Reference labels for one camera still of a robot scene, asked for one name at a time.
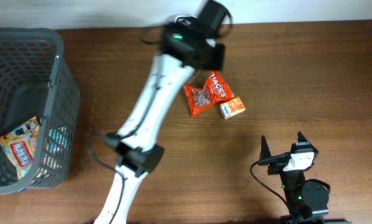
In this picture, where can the grey plastic basket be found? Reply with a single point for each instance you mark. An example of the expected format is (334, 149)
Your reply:
(35, 81)

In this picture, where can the yellow snack bag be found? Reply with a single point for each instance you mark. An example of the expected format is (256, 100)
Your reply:
(20, 144)

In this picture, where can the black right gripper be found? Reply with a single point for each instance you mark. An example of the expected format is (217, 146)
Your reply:
(265, 151)

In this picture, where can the teal tissue pack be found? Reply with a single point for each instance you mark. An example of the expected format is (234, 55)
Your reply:
(58, 142)

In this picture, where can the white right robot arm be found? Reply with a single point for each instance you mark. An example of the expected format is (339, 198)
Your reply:
(306, 199)

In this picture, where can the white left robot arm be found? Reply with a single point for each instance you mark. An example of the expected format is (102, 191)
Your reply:
(186, 45)

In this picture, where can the red Hacks candy bag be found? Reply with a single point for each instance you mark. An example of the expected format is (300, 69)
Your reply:
(215, 90)

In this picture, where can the orange tissue pack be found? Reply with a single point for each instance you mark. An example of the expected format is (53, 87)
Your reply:
(232, 108)

